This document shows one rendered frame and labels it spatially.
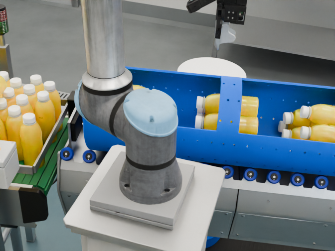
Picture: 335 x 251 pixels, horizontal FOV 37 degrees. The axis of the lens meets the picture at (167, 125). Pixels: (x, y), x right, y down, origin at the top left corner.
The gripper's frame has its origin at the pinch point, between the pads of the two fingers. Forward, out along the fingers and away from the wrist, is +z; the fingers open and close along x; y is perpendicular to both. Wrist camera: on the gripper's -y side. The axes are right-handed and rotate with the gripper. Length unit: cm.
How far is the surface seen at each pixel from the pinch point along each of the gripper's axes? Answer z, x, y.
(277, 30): 106, 274, 57
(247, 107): 18.5, -3.2, 11.9
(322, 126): 20.6, -6.4, 35.2
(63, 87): 135, 189, -110
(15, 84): 26, 9, -68
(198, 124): 23.5, -7.8, -2.5
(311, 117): 20.2, -2.1, 32.2
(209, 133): 21.8, -14.6, 1.0
